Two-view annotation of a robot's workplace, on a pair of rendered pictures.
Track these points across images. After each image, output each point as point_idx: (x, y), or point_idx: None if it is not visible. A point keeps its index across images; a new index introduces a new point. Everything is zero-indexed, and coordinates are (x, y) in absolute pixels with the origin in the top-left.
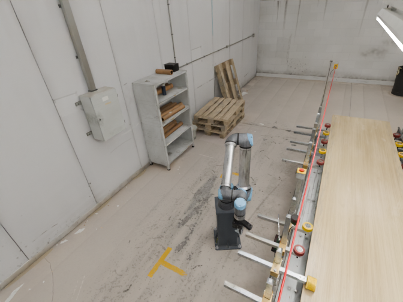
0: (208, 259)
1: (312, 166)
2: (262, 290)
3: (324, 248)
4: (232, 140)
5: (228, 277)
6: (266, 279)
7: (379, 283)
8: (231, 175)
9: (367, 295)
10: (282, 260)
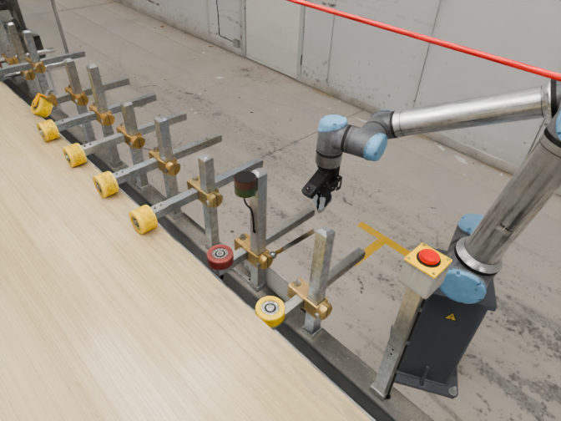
0: (372, 306)
1: None
2: None
3: (191, 299)
4: (558, 82)
5: (324, 327)
6: None
7: (48, 344)
8: (427, 117)
9: (57, 301)
10: (206, 200)
